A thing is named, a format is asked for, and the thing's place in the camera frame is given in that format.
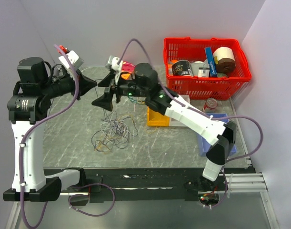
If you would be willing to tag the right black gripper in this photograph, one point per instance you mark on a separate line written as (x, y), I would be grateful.
(105, 100)

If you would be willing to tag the white paper roll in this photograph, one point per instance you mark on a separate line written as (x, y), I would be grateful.
(223, 53)

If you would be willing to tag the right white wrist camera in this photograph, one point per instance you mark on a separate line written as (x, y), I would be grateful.
(115, 64)

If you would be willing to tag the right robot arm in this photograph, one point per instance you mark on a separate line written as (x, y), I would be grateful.
(145, 83)

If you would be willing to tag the white labelled container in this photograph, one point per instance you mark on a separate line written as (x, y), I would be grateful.
(200, 69)

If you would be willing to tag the red plastic shopping basket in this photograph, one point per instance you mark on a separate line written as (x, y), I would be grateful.
(231, 75)

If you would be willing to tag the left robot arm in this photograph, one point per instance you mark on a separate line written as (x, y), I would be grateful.
(28, 111)

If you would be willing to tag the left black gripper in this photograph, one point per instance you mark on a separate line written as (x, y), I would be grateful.
(86, 84)

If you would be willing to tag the aluminium rail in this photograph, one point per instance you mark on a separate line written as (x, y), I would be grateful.
(247, 182)

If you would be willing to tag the yellow plastic bin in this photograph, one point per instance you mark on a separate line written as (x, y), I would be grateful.
(157, 119)

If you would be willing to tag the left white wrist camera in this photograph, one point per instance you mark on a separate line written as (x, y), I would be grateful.
(75, 60)

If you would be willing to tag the red soda can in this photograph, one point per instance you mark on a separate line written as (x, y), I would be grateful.
(210, 105)

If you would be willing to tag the blue plastic tray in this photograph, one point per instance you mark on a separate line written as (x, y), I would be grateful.
(204, 145)

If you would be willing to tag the blue tall box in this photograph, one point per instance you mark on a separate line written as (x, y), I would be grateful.
(211, 63)

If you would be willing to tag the white plastic bin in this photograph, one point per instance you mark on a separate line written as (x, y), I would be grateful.
(175, 123)

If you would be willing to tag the pink orange small box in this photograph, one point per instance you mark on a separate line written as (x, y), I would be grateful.
(127, 70)

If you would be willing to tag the black labelled can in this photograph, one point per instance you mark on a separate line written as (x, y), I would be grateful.
(182, 68)

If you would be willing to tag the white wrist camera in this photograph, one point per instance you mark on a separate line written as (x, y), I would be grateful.
(75, 60)
(115, 64)

